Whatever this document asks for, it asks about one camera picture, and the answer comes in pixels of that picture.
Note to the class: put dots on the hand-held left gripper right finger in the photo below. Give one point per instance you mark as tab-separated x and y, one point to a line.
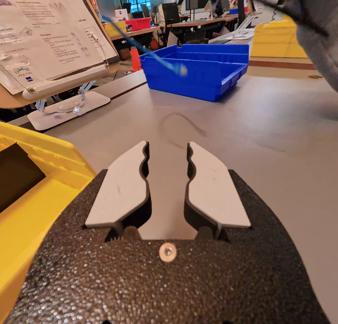
216	189

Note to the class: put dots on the black flat box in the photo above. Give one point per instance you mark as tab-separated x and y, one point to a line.
18	176

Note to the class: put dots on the wooden document stand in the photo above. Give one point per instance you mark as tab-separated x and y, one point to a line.
92	99

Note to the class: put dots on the large yellow plastic bin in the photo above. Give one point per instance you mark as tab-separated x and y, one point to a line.
26	223

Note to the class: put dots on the white label sheets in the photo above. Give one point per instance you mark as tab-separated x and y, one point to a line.
239	35

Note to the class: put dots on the blue plastic bin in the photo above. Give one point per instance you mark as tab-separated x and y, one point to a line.
184	81

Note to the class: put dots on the orange traffic cone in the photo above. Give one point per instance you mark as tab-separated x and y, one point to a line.
135	60

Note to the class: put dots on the small yellow plastic bin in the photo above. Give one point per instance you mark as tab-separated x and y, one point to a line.
116	28

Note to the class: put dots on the printed instruction sheet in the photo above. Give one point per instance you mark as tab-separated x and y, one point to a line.
52	25

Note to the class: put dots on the black office chair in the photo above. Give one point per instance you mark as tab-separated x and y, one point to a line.
171	13

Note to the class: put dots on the red plastic bin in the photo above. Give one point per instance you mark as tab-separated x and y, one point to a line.
138	24

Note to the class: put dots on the wooden background table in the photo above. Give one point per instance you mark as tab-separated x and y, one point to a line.
134	33
200	21

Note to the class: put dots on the person's right forearm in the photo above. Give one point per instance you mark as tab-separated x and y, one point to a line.
322	39

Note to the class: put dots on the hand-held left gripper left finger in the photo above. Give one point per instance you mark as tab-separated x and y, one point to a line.
118	186

